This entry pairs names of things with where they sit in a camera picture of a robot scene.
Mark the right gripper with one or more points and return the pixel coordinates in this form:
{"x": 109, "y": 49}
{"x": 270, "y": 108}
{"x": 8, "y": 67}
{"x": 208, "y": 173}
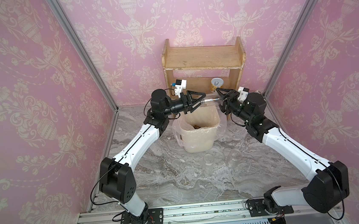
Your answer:
{"x": 230, "y": 103}

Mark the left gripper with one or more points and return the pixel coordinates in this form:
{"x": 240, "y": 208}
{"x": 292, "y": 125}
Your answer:
{"x": 186, "y": 102}

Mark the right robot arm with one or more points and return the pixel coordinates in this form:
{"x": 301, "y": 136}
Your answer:
{"x": 328, "y": 182}

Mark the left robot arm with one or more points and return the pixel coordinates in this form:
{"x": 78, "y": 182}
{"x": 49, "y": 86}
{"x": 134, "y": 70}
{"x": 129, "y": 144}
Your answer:
{"x": 116, "y": 178}

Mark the yellow can on shelf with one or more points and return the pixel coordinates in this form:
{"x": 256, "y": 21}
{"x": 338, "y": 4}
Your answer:
{"x": 216, "y": 83}

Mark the beige trash bin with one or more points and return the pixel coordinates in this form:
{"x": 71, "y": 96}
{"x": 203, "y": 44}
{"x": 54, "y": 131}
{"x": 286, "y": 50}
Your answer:
{"x": 197, "y": 132}

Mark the wooden two-tier shelf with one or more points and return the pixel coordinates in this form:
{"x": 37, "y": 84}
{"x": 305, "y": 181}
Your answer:
{"x": 230, "y": 57}

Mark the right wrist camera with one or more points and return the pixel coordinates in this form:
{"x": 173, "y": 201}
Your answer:
{"x": 243, "y": 93}

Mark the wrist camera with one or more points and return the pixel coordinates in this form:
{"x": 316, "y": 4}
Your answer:
{"x": 178, "y": 86}
{"x": 243, "y": 93}

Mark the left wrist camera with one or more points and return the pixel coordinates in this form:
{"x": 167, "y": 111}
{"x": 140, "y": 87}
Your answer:
{"x": 178, "y": 86}

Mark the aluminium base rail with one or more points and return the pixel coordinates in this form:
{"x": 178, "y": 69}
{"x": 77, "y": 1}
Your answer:
{"x": 238, "y": 211}

